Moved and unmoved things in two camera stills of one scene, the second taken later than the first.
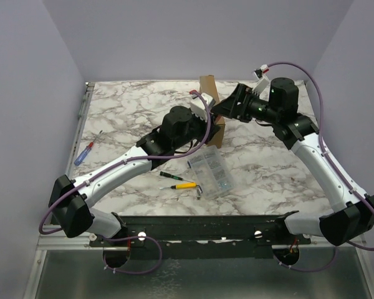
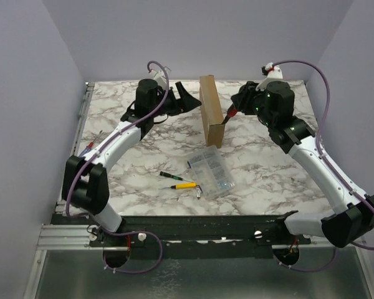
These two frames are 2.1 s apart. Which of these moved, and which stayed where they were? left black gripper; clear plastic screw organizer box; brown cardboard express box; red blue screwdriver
Moved: left black gripper
Stayed: red blue screwdriver; brown cardboard express box; clear plastic screw organizer box
